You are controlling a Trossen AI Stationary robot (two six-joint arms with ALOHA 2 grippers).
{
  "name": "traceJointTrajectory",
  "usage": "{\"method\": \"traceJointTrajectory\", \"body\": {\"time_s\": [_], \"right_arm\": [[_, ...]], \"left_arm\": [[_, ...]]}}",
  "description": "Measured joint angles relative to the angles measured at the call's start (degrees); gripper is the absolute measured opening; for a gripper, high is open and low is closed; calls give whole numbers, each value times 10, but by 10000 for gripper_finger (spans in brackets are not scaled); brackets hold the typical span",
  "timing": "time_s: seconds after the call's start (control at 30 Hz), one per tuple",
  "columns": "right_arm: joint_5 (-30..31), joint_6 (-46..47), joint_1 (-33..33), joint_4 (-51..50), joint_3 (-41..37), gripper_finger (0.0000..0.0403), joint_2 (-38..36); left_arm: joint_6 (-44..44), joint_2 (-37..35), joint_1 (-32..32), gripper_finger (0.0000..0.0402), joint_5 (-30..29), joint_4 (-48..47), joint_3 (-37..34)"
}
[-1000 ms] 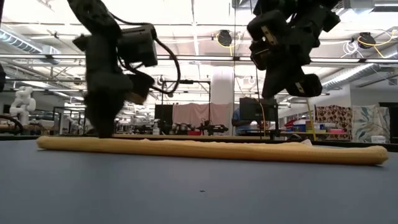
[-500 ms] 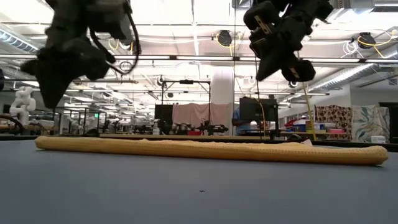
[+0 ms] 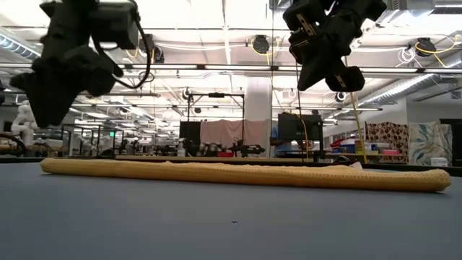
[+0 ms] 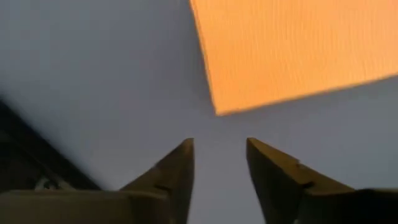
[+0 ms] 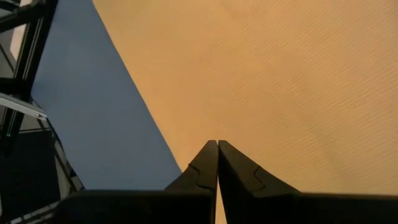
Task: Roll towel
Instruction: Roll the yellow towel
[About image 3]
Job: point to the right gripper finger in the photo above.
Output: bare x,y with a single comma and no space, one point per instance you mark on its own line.
348,80
314,74

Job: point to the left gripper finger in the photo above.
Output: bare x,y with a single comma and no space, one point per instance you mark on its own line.
104,76
45,97

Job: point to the yellow waffle weave towel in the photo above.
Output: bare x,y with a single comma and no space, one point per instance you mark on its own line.
234,175

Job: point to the small black robot arm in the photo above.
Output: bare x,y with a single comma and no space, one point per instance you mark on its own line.
249,148

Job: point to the white humanoid robot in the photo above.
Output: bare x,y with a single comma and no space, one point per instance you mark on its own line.
25,122

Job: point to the black monitor on stand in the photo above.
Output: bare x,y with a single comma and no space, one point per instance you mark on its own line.
299,126

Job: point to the brown circle patterned fabric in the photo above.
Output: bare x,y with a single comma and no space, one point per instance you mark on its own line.
388,139

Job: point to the clear storage box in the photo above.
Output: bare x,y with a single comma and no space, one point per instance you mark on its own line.
371,148

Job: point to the long ceiling light strip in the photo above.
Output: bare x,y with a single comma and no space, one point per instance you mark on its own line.
234,67

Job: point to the pink box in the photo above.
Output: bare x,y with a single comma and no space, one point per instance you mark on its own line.
391,152

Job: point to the pink hanging cloth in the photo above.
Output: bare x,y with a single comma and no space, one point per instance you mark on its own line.
231,131

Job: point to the small black monitor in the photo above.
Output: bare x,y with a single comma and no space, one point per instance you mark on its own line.
189,133

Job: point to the floral patterned fabric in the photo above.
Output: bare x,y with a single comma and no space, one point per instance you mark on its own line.
429,144

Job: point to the white spray bottle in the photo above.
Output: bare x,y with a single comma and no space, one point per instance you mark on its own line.
181,148

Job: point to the long wooden table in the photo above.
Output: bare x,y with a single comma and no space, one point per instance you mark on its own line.
180,157

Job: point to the red box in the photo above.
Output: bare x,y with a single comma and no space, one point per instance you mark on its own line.
225,154

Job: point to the white plastic container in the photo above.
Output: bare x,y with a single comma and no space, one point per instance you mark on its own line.
439,162

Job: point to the black cabinet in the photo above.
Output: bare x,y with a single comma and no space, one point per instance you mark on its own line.
456,141

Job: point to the black cage frame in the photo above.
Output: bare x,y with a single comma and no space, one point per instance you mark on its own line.
62,139

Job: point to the silver air duct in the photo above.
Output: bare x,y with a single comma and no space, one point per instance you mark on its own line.
408,86
18,46

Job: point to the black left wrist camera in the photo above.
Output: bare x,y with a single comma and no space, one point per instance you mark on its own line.
115,25

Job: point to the black table frame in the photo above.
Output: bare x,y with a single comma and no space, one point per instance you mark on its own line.
21,159

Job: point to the black camera stand frame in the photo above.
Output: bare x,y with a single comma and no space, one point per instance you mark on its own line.
188,115

